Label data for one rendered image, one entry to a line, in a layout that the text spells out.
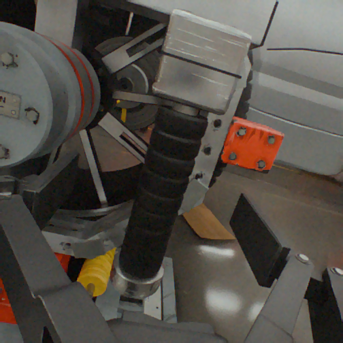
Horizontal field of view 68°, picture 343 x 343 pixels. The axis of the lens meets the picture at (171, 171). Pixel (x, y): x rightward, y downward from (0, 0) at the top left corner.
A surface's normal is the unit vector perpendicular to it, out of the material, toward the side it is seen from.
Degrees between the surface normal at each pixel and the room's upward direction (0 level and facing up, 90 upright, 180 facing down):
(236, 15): 90
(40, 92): 90
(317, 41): 90
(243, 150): 90
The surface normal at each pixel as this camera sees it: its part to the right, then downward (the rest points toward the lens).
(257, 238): -0.96, -0.24
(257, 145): 0.05, 0.35
